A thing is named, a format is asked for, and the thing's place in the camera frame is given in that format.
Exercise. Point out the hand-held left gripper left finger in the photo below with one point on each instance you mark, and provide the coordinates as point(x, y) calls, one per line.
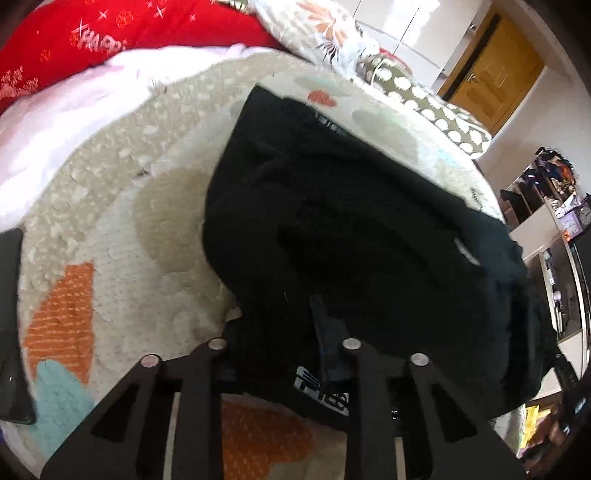
point(203, 392)

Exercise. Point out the pale pink sheet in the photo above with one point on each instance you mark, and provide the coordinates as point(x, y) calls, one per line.
point(69, 110)

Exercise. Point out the quilted heart pattern bedspread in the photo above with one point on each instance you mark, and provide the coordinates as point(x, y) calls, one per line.
point(138, 240)

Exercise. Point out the black pants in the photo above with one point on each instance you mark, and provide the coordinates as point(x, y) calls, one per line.
point(369, 240)

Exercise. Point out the cluttered shelf unit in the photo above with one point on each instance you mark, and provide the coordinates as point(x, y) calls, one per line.
point(540, 217)

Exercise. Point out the black flat object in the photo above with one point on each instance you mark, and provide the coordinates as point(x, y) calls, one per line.
point(11, 323)

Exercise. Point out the small clock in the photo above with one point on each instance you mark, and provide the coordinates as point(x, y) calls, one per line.
point(585, 213)

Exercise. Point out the white wardrobe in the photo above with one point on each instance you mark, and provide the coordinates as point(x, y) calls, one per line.
point(415, 32)

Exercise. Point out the wooden door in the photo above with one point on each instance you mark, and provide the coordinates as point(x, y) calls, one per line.
point(498, 74)

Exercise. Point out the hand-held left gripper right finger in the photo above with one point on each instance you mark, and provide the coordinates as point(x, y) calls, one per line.
point(327, 339)

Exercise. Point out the olive polka dot pillow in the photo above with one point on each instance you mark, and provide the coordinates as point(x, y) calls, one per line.
point(429, 106)

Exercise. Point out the floral pillow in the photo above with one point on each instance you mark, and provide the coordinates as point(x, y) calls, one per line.
point(318, 27)

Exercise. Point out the red printed blanket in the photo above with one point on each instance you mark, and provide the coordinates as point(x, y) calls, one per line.
point(92, 41)

